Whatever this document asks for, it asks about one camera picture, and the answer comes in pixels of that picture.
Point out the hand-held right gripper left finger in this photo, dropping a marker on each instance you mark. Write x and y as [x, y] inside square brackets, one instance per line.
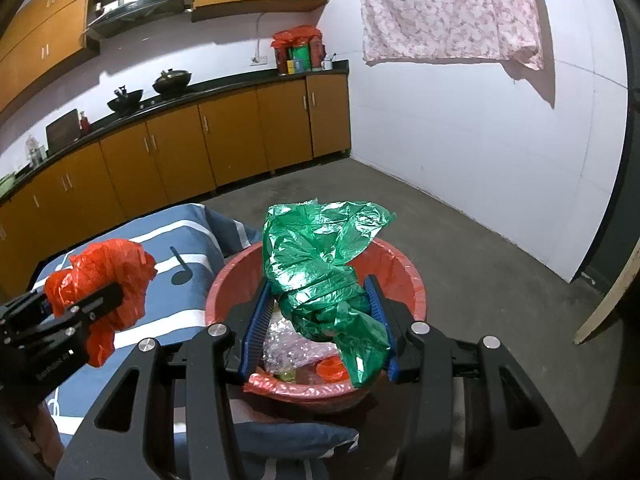
[255, 330]

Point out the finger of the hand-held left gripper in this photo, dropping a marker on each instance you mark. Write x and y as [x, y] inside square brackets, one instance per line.
[95, 300]
[20, 307]

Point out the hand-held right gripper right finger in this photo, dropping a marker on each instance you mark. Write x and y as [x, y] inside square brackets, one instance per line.
[377, 305]

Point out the clear bubble wrap sheet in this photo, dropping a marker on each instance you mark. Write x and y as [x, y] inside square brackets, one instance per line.
[290, 345]

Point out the red plastic bin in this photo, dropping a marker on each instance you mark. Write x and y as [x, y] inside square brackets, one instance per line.
[400, 270]

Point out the green plastic bag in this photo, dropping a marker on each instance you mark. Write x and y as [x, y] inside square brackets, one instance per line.
[310, 260]

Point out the person's left forearm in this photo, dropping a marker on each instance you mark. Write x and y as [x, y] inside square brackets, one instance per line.
[42, 430]

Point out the blue striped bed sheet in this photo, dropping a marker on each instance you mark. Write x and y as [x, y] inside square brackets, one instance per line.
[175, 240]

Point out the green dish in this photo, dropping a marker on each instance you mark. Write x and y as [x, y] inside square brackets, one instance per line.
[7, 185]

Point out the glass jar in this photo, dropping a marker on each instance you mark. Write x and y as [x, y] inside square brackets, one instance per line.
[35, 152]

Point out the brown cutting board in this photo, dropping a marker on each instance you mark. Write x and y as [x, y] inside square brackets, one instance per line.
[62, 130]

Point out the wooden base cabinets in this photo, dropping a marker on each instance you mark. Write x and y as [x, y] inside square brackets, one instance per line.
[175, 145]

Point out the red bottle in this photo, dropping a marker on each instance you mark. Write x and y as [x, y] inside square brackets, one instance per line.
[85, 125]

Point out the black wok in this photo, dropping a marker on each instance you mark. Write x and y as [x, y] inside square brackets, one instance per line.
[125, 102]

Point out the wooden plank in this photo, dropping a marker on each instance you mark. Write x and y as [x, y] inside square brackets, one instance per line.
[607, 295]

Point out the black pot with lid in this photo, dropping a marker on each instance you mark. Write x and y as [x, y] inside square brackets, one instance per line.
[172, 82]

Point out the white mug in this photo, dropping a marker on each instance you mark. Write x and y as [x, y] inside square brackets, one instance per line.
[327, 64]

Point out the green box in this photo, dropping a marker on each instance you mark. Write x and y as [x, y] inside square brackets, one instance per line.
[301, 57]

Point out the red bag of boxes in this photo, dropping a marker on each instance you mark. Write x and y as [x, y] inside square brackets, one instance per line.
[297, 35]

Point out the steel range hood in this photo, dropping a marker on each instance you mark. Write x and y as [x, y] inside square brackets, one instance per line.
[135, 10]

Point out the pink floral cloth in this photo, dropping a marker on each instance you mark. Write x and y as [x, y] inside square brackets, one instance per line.
[450, 5]

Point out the white wall socket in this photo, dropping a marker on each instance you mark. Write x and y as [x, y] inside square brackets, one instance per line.
[258, 60]

